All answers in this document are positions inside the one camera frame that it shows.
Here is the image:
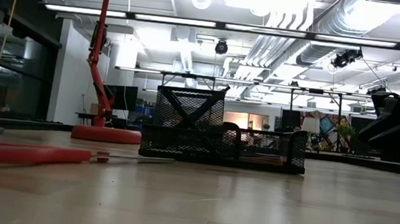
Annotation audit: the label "black aluminium rig frame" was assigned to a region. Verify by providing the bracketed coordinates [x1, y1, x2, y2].
[0, 116, 400, 177]

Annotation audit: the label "white light strip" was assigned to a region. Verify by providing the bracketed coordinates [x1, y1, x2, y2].
[43, 2, 400, 51]

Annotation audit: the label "silver ventilation duct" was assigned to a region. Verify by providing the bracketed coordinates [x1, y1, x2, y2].
[295, 0, 394, 75]

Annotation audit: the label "black mesh desk organizer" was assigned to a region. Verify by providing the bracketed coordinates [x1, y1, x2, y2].
[137, 83, 313, 176]

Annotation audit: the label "black ceiling spotlight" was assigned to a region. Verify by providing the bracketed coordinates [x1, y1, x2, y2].
[330, 46, 365, 72]

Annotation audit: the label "red-handled scissors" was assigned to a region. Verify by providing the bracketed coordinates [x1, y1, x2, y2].
[0, 139, 177, 184]

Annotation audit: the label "black wall television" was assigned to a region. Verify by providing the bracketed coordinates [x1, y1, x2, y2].
[106, 83, 140, 113]

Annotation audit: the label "red desk lamp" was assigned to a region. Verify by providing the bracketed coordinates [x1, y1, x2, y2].
[70, 0, 155, 147]

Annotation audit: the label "colourful wall art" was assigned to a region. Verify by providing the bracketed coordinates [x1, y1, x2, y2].
[297, 109, 352, 153]

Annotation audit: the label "white lampshade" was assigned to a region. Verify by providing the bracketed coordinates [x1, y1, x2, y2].
[300, 116, 322, 135]

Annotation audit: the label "black metal gantry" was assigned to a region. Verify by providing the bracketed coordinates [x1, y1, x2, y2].
[157, 70, 345, 118]

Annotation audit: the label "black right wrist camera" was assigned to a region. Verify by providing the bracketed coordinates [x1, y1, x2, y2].
[368, 89, 400, 123]

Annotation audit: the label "green potted plant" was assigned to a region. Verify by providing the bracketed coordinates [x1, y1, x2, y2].
[336, 124, 358, 154]

